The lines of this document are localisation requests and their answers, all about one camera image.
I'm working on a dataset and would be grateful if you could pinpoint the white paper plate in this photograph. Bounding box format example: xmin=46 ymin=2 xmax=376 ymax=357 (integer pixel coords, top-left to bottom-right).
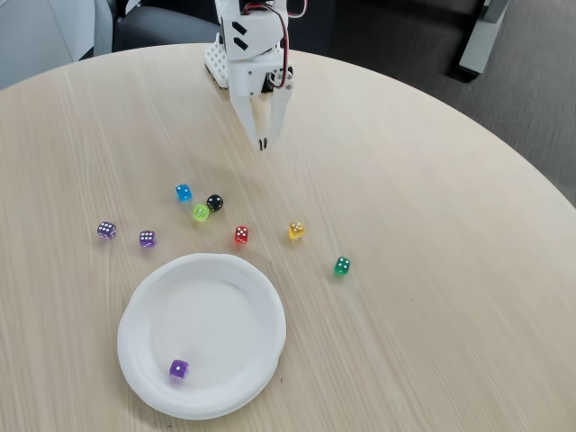
xmin=116 ymin=252 xmax=288 ymax=421

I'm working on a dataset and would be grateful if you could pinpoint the dark grey chair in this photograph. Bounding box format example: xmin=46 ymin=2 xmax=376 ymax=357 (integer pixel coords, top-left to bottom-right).
xmin=112 ymin=0 xmax=222 ymax=53

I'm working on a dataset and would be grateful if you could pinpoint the grey desk leg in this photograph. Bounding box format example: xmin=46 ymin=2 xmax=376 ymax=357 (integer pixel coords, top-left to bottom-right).
xmin=449 ymin=0 xmax=512 ymax=83

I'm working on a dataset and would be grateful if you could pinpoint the white cabinet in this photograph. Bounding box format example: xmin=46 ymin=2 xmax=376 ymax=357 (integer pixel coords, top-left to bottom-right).
xmin=0 ymin=0 xmax=113 ymax=90

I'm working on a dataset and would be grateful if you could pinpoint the red black servo cable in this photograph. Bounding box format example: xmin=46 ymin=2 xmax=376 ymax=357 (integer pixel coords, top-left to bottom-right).
xmin=240 ymin=0 xmax=310 ymax=89

